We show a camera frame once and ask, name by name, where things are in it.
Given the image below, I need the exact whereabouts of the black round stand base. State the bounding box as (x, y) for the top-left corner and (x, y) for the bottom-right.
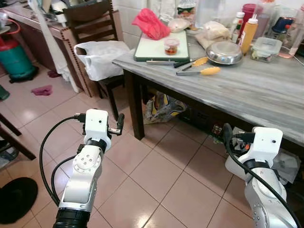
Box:
(0, 177), (39, 225)

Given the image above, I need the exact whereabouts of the stainless steel bowl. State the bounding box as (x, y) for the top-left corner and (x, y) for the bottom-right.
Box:
(205, 40), (244, 66)

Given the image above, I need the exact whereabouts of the white green-edged cutting board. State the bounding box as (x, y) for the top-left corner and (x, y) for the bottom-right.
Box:
(133, 30), (191, 63)

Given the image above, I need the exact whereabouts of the red lidded tumbler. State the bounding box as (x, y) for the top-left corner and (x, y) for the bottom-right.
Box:
(239, 3), (263, 39)

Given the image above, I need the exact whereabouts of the white countertop appliance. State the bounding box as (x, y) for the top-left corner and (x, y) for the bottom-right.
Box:
(49, 0), (68, 25)

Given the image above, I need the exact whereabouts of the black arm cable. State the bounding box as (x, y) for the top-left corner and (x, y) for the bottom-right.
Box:
(223, 141), (303, 228)
(39, 113), (87, 206)

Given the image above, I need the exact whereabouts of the small round clear food bag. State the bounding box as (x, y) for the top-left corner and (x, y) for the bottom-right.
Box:
(168, 18), (191, 34)

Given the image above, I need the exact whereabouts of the clear bag beige food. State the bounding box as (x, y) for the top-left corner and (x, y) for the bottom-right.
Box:
(196, 20), (232, 49)

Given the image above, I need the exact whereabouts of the dark wooden chair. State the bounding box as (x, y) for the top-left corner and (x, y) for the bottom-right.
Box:
(63, 0), (126, 120)

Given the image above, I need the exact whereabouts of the yellow-handled peeler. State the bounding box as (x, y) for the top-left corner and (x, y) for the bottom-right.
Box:
(173, 57), (210, 69)

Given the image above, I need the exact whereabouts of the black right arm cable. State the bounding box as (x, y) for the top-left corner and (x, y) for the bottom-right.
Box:
(223, 141), (303, 228)

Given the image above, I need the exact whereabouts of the steel kitchen knife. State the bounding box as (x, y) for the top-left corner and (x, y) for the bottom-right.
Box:
(146, 59), (182, 66)

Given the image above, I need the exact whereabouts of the magenta cloth scrap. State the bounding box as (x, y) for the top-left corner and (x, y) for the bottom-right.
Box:
(31, 84), (54, 97)

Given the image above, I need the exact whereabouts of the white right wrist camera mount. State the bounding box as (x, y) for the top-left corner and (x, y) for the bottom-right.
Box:
(241, 126), (284, 167)

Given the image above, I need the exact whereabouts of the dark wooden furniture leg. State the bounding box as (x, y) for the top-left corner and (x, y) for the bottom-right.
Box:
(0, 111), (37, 162)

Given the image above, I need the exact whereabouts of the small clear cup red food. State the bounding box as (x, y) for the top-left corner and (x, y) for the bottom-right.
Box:
(164, 38), (181, 56)

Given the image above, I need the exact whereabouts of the brown wooden side counter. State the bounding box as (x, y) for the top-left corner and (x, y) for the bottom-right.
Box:
(0, 2), (96, 98)

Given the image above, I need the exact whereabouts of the clear lidded food container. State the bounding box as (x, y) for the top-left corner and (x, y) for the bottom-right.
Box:
(250, 37), (284, 64)

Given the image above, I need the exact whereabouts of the grey marble dining table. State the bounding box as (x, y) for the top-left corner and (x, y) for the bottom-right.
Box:
(112, 28), (304, 160)

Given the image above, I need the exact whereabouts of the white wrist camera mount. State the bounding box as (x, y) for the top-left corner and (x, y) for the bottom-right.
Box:
(83, 109), (113, 141)
(241, 126), (284, 167)

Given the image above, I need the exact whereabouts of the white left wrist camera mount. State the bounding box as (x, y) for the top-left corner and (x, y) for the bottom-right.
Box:
(83, 109), (113, 141)

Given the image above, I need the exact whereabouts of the white plastic shopping bag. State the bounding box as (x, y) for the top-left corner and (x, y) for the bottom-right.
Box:
(74, 40), (131, 82)

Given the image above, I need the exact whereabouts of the white hanging cloth strip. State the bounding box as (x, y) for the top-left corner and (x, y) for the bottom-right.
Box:
(26, 0), (80, 94)

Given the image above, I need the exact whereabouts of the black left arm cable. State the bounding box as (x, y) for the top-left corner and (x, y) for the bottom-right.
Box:
(39, 113), (87, 206)

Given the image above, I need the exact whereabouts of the printed woven bag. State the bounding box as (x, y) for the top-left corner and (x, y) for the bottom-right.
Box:
(143, 92), (189, 125)

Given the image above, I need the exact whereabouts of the white crumpled plastic bag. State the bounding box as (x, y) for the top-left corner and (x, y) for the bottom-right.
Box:
(225, 146), (301, 187)

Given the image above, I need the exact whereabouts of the thin white cable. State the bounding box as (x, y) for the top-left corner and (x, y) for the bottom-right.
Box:
(289, 53), (304, 66)

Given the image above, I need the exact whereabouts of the red plastic bag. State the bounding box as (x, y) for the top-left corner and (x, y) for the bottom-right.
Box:
(132, 8), (171, 41)

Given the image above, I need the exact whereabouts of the yellow squeeze sauce bottle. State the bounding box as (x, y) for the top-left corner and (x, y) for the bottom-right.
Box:
(238, 14), (260, 56)

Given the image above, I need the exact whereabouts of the blue lidded glass jar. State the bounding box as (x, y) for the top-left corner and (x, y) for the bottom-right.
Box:
(270, 16), (296, 39)

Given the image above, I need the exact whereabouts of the green gas cylinder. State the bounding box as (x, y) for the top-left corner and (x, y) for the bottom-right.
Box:
(0, 34), (39, 84)

